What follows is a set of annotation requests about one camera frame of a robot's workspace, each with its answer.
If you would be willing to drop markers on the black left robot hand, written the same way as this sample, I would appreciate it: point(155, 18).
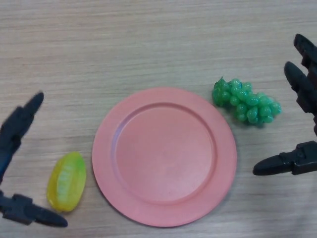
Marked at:
point(15, 124)

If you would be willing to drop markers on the green grape bunch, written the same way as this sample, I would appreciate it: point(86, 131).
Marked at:
point(247, 102)

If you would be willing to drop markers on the yellow green starfruit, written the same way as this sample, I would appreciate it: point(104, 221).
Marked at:
point(67, 183)

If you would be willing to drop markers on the pink round plate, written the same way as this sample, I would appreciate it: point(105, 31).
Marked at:
point(164, 157)

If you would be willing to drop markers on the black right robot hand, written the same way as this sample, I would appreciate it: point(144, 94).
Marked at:
point(302, 158)

